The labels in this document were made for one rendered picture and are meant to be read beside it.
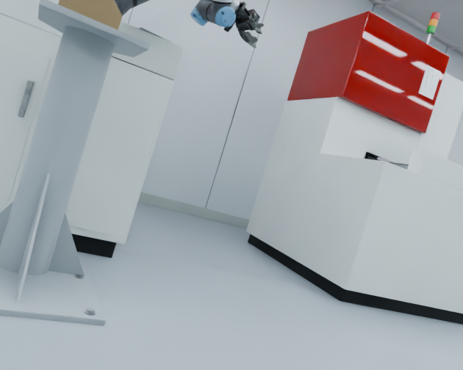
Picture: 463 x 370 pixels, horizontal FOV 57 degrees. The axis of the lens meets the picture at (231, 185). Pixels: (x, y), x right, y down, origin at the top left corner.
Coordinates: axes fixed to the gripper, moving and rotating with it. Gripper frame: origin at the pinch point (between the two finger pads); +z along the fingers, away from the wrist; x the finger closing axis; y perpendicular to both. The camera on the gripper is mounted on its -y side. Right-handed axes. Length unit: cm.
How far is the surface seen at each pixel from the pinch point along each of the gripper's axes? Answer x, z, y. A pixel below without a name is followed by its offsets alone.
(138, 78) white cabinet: -43, -33, -22
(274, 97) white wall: 98, 171, -141
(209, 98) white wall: 63, 117, -170
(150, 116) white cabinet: -54, -21, -20
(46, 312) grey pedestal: -134, -48, 19
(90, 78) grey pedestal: -66, -60, 4
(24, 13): -44, -77, -37
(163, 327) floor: -128, -15, 29
